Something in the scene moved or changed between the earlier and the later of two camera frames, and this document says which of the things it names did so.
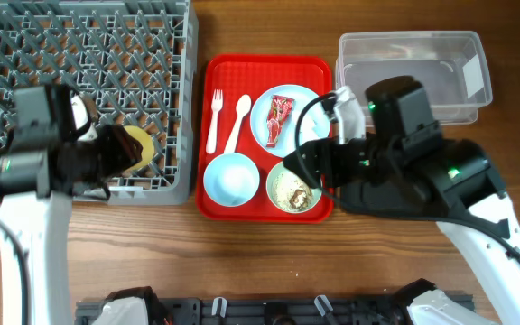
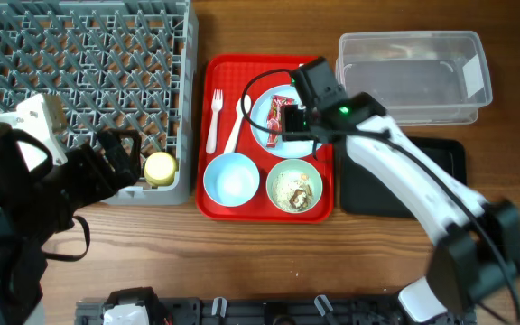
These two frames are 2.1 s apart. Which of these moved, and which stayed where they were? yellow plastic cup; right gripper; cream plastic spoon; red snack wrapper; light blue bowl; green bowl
Moved: yellow plastic cup; right gripper
Stayed: red snack wrapper; cream plastic spoon; light blue bowl; green bowl
